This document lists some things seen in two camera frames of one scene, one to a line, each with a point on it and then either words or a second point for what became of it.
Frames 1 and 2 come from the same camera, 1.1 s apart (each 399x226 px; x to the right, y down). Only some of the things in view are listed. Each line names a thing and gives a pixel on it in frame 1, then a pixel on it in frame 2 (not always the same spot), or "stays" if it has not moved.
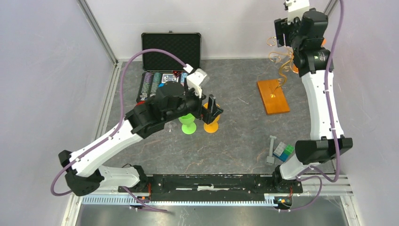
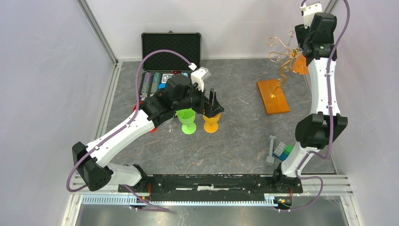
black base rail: [212, 188] stays
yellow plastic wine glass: [212, 126] stays
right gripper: [283, 28] to [301, 32]
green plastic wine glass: [188, 126] stays
